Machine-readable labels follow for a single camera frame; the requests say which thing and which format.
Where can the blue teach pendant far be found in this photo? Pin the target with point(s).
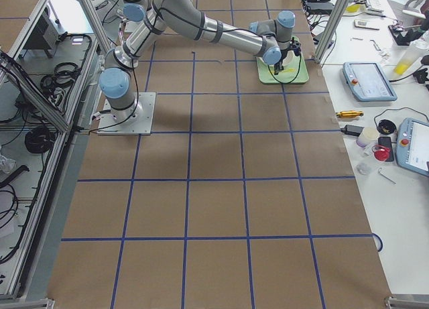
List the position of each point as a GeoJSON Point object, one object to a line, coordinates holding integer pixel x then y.
{"type": "Point", "coordinates": [368, 82]}

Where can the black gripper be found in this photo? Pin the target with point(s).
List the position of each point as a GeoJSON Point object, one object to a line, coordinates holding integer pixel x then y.
{"type": "Point", "coordinates": [279, 58]}

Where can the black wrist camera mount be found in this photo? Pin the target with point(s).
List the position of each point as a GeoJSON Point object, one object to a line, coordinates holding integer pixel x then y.
{"type": "Point", "coordinates": [295, 46]}

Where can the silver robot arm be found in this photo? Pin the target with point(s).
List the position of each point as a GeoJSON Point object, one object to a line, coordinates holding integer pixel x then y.
{"type": "Point", "coordinates": [134, 0]}
{"type": "Point", "coordinates": [270, 40]}

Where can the black power adapter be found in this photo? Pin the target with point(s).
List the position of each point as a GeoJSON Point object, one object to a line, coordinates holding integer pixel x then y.
{"type": "Point", "coordinates": [352, 130]}

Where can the red round cap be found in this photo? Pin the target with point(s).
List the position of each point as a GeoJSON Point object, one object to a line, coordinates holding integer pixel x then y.
{"type": "Point", "coordinates": [381, 153]}

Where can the light green plastic tray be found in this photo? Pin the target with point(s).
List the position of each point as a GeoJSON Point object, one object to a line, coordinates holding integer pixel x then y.
{"type": "Point", "coordinates": [267, 76]}

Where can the blue teach pendant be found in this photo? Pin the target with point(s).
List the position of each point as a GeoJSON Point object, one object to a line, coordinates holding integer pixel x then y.
{"type": "Point", "coordinates": [412, 146]}
{"type": "Point", "coordinates": [368, 82]}

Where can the yellow utility knife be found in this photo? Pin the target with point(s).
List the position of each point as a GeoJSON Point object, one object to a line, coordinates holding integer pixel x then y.
{"type": "Point", "coordinates": [349, 114]}

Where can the white lavender cup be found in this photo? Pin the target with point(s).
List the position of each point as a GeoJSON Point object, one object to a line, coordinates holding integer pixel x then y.
{"type": "Point", "coordinates": [367, 136]}

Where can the clear bottle yellow liquid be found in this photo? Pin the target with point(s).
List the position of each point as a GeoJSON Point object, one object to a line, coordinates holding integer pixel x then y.
{"type": "Point", "coordinates": [416, 49]}

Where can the aluminium frame post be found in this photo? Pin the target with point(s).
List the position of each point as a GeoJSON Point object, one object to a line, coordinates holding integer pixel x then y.
{"type": "Point", "coordinates": [333, 21]}

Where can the silver allen key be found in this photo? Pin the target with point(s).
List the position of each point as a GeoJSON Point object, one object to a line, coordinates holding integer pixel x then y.
{"type": "Point", "coordinates": [380, 172]}

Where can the beige round plate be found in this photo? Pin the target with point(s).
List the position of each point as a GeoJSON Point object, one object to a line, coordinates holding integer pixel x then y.
{"type": "Point", "coordinates": [290, 57]}

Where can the blue teach pendant near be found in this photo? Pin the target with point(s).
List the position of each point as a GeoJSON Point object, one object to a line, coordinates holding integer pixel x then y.
{"type": "Point", "coordinates": [412, 146]}

